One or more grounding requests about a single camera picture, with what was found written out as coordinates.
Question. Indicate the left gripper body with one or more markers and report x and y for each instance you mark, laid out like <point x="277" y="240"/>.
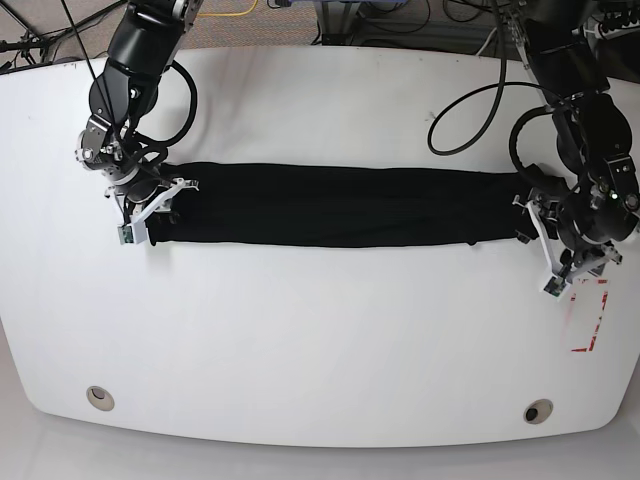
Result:
<point x="568" y="255"/>

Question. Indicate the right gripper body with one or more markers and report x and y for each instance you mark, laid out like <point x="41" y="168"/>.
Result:
<point x="148" y="194"/>

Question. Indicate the black printed T-shirt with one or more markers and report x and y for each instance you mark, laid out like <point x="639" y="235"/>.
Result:
<point x="341" y="207"/>

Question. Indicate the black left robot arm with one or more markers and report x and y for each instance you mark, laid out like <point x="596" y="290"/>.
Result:
<point x="579" y="225"/>

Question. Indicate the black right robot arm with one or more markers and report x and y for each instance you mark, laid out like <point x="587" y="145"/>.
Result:
<point x="141" y="50"/>

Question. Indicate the red tape marking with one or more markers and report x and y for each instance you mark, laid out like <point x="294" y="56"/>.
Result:
<point x="586" y="311"/>

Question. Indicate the right table grommet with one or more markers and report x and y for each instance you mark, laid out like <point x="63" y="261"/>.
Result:
<point x="538" y="411"/>

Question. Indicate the table grommet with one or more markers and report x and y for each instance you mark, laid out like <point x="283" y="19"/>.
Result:
<point x="538" y="411"/>
<point x="100" y="398"/>

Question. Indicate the black tripod legs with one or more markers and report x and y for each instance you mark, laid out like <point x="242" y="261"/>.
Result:
<point x="46" y="32"/>

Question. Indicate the left table grommet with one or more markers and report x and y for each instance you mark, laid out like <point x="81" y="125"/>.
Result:
<point x="100" y="398"/>

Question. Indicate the white power strip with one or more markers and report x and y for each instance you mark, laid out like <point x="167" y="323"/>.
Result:
<point x="616" y="23"/>

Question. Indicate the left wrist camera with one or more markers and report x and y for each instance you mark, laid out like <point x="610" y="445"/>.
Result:
<point x="555" y="287"/>

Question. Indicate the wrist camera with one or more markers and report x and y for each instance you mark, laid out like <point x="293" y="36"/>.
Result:
<point x="132" y="233"/>
<point x="555" y="287"/>

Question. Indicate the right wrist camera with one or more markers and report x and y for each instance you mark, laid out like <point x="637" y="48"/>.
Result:
<point x="132" y="233"/>

